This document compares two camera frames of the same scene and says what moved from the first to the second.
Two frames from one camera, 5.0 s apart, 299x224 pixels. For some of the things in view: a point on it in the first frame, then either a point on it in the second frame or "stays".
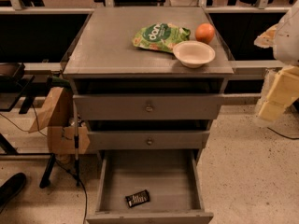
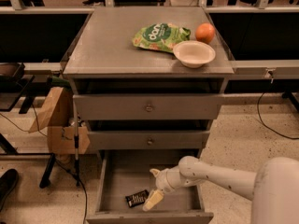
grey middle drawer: [143, 140] stays
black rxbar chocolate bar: [138, 198] stays
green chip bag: [160, 35] stays
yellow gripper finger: [281, 93] to [169, 180]
